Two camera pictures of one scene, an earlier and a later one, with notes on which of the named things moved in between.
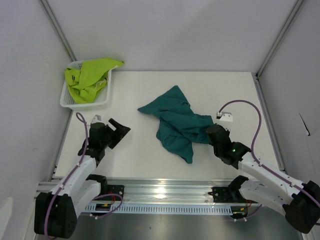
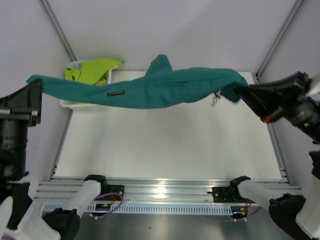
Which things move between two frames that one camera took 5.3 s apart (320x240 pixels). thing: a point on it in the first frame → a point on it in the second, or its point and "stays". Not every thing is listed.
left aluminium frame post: (51, 17) stays
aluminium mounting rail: (165, 191) stays
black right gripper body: (216, 152) → (305, 113)
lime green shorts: (85, 83) stays
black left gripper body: (104, 142) → (13, 136)
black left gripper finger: (121, 131) → (27, 101)
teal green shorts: (178, 126) → (159, 86)
